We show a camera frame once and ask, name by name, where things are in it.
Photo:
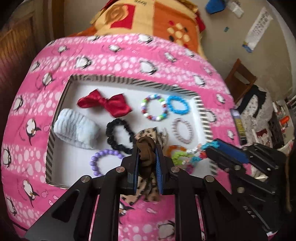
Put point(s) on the dark book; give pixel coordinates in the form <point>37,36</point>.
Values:
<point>238,126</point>

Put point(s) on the black scrunchie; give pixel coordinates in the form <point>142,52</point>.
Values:
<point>111,132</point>

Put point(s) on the light blue fluffy scrunchie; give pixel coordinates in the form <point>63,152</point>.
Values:
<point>74,128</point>

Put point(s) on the brown wooden headboard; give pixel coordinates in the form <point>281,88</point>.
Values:
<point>16,51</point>

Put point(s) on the pink penguin blanket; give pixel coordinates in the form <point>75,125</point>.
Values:
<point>23,120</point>

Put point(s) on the eye chart poster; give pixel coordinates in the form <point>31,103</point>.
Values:
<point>257,30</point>

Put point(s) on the wooden chair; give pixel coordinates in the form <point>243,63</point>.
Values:
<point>240,76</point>

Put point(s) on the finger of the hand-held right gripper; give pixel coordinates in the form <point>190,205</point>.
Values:
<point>231,149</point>
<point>231,165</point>

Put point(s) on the red satin bow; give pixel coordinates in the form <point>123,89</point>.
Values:
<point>113,104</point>

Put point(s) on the blue plastic object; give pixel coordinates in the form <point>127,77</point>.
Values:
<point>215,6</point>

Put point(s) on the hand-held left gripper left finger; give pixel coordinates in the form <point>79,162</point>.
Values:
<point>136,171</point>

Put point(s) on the white patterned cushion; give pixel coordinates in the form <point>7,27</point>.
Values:
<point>268,115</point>

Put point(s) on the black garment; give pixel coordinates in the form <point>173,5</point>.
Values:
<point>251,95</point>

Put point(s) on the leopard print bow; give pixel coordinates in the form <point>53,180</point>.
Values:
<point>145,150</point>

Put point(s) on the striped cardboard box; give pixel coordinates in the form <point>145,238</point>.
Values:
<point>74,155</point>

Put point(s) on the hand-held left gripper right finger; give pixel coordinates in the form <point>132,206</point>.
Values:
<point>159,171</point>

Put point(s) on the orange patterned blanket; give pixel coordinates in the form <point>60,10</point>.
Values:
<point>161,23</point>

